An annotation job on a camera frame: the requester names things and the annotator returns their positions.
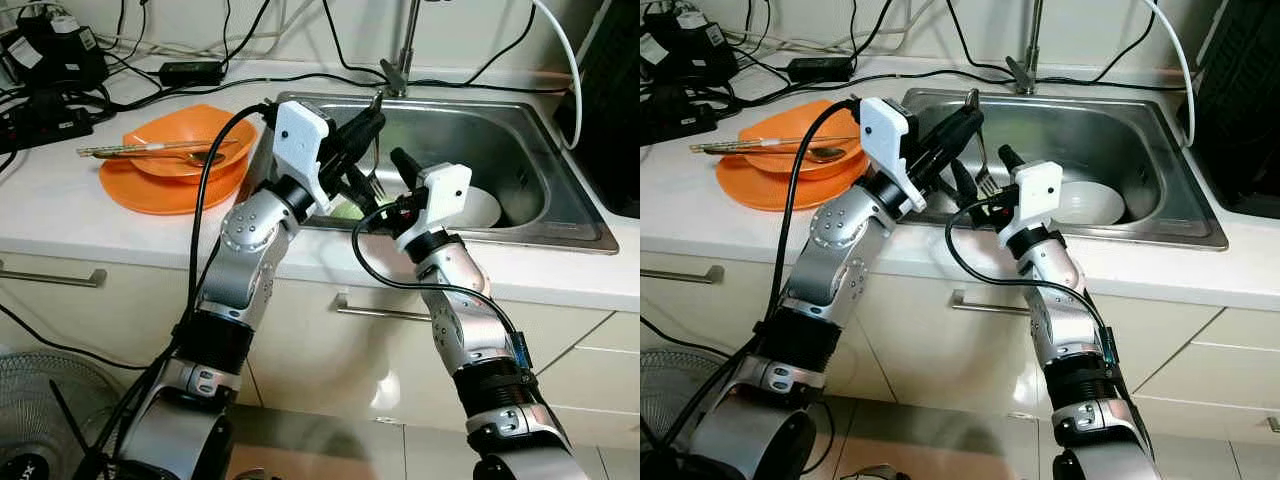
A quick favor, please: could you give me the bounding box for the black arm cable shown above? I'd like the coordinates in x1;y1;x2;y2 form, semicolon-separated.
655;100;861;471
352;205;531;371
75;100;273;480
945;200;1116;371

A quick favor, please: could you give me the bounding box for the black power strip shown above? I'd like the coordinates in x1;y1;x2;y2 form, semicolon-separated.
640;100;718;146
0;100;96;153

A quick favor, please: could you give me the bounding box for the grey wire-grille fan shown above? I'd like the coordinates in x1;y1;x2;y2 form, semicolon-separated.
640;347;741;480
0;347;123;480

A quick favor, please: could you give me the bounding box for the chrome faucet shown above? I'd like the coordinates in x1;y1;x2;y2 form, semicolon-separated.
1005;0;1046;96
380;0;426;99

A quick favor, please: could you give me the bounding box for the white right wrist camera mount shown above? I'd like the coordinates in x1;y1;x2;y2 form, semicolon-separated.
397;163;473;251
998;160;1063;249

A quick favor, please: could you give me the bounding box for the stainless steel sink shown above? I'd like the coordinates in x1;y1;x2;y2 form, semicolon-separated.
880;87;1229;251
243;90;619;256

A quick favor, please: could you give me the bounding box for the white kitchen cabinet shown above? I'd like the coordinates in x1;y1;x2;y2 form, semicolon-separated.
640;250;1280;446
0;238;641;451

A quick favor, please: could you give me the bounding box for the metal fork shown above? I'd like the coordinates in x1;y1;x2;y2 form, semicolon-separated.
965;88;1001;196
365;93;389;198

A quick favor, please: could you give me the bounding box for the black charger box with labels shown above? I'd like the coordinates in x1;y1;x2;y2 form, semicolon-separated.
0;12;109;93
640;8;739;89

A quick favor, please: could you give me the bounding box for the orange plastic plate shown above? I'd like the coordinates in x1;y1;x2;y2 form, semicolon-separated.
715;150;869;213
98;150;251;216

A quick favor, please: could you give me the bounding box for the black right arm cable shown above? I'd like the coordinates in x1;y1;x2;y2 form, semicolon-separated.
352;205;531;371
945;200;1116;371

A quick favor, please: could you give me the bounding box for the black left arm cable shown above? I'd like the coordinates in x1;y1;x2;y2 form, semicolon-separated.
75;100;273;480
655;100;861;471

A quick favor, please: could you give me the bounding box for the orange plastic bowl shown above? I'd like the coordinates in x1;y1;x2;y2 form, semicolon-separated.
738;98;866;181
122;103;259;186

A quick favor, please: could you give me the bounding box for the black power adapter brick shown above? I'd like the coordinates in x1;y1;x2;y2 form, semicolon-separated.
787;57;854;84
160;60;226;88

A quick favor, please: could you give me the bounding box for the metal spoon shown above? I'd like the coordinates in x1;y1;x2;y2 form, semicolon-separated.
705;146;849;164
95;150;226;168

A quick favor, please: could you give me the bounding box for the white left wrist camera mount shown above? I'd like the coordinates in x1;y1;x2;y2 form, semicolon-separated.
858;97;926;213
272;98;333;216

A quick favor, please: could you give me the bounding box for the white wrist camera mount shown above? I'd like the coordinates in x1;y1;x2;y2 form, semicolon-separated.
397;163;473;251
998;160;1063;249
858;97;926;213
272;98;333;216

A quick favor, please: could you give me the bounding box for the white hose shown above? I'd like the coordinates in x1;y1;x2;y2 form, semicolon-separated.
530;0;583;151
1145;0;1197;149

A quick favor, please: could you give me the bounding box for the white ceramic bowl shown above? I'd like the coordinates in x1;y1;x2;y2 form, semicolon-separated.
1055;180;1126;226
440;185;503;231

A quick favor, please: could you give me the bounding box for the black appliance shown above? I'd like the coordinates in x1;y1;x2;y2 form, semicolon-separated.
1178;0;1280;219
555;0;641;219

